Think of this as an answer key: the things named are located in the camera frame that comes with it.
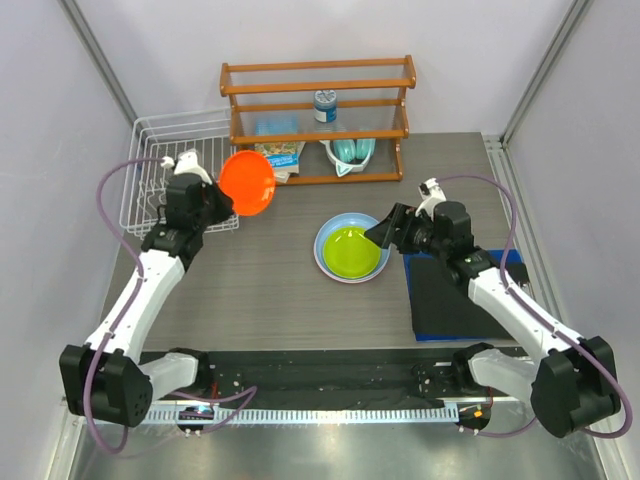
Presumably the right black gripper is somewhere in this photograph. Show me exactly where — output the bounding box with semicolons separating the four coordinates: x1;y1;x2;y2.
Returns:
364;203;448;260

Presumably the light blue plate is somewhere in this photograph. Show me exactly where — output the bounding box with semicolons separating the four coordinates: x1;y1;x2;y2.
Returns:
314;211;392;283

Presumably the orange plate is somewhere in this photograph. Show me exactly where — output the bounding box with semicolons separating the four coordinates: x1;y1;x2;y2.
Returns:
218;150;276;217

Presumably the green plate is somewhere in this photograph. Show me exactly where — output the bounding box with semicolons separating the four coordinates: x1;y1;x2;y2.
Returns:
322;225;381;280

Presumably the pink plate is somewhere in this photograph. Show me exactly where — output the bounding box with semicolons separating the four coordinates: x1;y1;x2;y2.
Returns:
313;240;390;284

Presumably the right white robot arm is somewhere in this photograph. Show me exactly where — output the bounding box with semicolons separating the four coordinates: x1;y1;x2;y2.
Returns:
365;201;632;438

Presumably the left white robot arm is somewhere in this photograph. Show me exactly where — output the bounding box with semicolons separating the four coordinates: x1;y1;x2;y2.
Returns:
59;172;233;427

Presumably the lower paperback book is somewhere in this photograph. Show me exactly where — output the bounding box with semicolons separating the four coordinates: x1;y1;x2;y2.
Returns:
274;170;299;184

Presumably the colourful paperback book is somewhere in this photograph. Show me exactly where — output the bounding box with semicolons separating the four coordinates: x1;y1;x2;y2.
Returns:
254;142;305;174

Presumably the black cloth mat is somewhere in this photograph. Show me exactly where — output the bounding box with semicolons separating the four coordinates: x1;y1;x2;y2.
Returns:
407;254;529;337

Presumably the orange wooden shelf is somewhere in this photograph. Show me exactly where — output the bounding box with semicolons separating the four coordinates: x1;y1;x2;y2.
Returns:
219;55;417;185

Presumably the clear bottle blue cap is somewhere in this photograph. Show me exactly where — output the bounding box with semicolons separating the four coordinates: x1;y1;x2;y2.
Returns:
313;90;346;132

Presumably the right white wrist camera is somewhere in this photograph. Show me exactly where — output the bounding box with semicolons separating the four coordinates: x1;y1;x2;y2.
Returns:
415;178;447;219

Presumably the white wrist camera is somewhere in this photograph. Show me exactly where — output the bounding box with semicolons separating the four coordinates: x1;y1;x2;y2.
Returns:
415;178;447;219
160;149;213;185

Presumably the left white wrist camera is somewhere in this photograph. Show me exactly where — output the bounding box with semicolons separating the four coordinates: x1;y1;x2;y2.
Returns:
160;149;213;185

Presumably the white wire dish rack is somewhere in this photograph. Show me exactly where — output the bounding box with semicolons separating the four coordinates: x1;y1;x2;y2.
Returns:
119;108;235;239

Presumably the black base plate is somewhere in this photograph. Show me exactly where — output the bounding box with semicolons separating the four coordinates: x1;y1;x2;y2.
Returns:
204;348;498;407

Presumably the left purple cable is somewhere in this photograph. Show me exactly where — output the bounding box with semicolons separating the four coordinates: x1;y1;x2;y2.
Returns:
81;155;258;455

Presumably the purple cable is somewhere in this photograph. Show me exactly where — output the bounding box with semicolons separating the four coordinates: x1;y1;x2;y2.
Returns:
81;155;258;455
424;173;633;440

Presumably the white slotted cable duct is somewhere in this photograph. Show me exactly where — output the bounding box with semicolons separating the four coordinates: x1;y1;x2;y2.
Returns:
143;403;459;426

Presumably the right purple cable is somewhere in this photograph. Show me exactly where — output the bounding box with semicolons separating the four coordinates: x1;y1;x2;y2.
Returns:
424;173;633;440

